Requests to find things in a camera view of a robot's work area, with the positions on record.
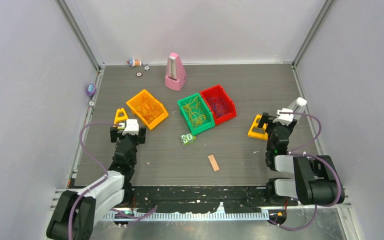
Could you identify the poker chip dark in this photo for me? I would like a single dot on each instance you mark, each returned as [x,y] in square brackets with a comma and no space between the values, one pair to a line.
[139,74]

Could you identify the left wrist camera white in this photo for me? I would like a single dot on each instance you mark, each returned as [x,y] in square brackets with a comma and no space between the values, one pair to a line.
[128,127]

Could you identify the tan wooden block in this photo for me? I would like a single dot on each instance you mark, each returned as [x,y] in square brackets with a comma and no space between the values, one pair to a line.
[213,163]

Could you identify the purple paw toy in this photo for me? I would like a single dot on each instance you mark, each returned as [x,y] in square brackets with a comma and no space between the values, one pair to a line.
[91,89]

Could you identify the orange plastic bin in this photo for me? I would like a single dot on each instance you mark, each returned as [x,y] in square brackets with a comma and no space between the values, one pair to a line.
[148,109]

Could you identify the white metronome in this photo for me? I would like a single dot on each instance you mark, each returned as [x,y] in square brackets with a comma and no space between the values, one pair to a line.
[298,105]

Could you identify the green plastic bin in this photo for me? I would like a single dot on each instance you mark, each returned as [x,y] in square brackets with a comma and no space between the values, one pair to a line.
[196,113]

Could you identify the pink metronome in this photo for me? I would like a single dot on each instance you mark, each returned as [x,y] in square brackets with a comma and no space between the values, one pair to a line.
[175,76]

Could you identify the green owl puzzle piece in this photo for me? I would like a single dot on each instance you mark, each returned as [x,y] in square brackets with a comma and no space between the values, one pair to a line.
[187,138]

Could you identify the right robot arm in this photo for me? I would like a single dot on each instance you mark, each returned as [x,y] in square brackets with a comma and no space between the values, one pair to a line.
[314,178]

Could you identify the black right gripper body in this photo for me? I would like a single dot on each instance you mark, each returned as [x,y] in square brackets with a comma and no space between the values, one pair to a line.
[271,125]

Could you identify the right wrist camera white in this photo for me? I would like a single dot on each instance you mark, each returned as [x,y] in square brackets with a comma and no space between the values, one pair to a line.
[284,116]

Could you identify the red plastic bin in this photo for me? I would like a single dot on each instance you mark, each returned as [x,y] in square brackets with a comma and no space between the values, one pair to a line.
[220,104]

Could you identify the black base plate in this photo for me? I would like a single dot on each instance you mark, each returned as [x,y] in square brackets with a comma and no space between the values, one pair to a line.
[203,199]

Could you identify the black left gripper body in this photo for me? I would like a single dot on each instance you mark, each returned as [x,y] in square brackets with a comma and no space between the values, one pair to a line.
[133,138]

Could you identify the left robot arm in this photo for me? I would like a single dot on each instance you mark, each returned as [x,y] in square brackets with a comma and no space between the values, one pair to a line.
[78,210]

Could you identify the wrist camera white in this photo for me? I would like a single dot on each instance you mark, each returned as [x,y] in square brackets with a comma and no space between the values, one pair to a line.
[128,127]
[284,116]

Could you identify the yellow triangle block right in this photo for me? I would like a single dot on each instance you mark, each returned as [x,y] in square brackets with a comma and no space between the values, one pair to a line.
[257,132]

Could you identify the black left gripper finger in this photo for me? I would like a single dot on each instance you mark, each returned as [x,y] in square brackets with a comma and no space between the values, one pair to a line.
[114,134]
[141,137]

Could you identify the small clown figurine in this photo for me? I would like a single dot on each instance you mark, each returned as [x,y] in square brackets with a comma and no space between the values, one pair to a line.
[134,62]

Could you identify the yellow green triangle block left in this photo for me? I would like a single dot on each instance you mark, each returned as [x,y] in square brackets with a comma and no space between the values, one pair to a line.
[120,116]

